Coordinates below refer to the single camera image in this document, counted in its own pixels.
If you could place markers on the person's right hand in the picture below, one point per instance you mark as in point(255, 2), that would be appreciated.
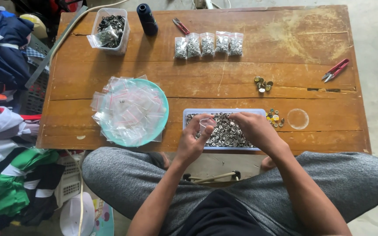
point(261, 131)

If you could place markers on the person's left hand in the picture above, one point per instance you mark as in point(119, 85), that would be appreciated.
point(189, 144)

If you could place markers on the person's right fingers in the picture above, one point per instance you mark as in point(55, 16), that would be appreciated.
point(240, 119)

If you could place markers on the small clear zip bag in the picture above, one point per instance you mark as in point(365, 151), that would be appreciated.
point(206, 125)

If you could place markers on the pale blue plastic tray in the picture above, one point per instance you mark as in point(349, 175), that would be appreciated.
point(223, 111)

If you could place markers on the pile of silver metal buttons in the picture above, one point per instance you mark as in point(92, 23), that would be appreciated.
point(225, 131)

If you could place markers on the cluster of mixed coloured buttons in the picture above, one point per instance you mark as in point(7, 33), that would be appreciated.
point(274, 118)

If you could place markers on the cluster of brass buttons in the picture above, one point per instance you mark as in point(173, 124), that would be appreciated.
point(263, 84)

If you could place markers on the person's right foot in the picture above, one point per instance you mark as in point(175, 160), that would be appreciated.
point(267, 164)

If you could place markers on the person's foot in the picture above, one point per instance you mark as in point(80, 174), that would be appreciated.
point(267, 164)
point(161, 160)

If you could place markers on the clear round lid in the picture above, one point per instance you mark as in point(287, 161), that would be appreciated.
point(298, 119)

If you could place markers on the wooden stick with black ends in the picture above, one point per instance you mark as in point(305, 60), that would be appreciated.
point(215, 177)

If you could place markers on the bag of silver buttons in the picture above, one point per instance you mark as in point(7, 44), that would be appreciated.
point(222, 42)
point(207, 44)
point(180, 48)
point(193, 45)
point(236, 44)

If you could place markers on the teal round plate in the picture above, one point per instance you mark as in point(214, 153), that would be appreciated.
point(162, 111)

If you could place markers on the person's left foot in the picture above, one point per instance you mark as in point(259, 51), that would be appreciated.
point(161, 160)

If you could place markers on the person's black shirt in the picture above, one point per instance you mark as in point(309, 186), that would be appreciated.
point(221, 216)

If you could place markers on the small red thread snips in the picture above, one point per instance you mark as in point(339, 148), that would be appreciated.
point(181, 27)

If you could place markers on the large red thread snips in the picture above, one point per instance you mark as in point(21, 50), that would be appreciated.
point(337, 69)

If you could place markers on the heap of empty zip bags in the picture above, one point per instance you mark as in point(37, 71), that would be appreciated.
point(130, 109)

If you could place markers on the person's grey trousers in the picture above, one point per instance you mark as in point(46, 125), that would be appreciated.
point(340, 183)

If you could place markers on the navy thread cone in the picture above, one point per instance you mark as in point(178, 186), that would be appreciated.
point(147, 19)

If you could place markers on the clear plastic tub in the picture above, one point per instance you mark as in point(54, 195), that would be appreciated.
point(123, 36)

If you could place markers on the heap of black metal clips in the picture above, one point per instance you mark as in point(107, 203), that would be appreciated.
point(115, 24)

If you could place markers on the clear bag of black clips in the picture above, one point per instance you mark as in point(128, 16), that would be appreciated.
point(105, 36)

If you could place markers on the colourful printed mat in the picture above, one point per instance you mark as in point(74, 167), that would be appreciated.
point(103, 218)

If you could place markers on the white plastic basket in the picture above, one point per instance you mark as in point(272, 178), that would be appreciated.
point(69, 183)

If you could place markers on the white cap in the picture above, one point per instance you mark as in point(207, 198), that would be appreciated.
point(75, 216)

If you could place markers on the grey metal ruler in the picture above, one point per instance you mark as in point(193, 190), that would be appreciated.
point(56, 47)

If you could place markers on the grey plastic crate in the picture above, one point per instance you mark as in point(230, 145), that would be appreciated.
point(38, 85)

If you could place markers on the cream yellow helmet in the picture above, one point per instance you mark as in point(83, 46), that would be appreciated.
point(36, 24)

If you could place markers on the heap of folded clothing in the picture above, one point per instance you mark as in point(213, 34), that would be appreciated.
point(5, 137)

